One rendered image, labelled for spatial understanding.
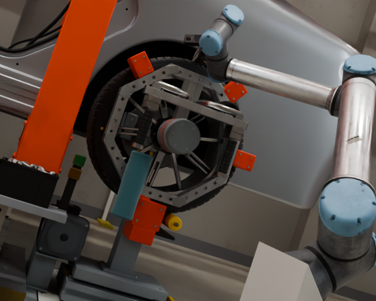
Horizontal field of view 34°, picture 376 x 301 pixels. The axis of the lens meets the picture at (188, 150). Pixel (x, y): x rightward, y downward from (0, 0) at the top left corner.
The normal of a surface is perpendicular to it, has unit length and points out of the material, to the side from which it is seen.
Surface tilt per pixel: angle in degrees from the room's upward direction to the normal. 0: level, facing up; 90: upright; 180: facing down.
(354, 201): 60
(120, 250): 90
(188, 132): 90
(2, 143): 90
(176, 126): 90
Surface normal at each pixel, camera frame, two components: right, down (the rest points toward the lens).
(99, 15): 0.25, 0.04
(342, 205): -0.14, -0.62
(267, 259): -0.89, -0.32
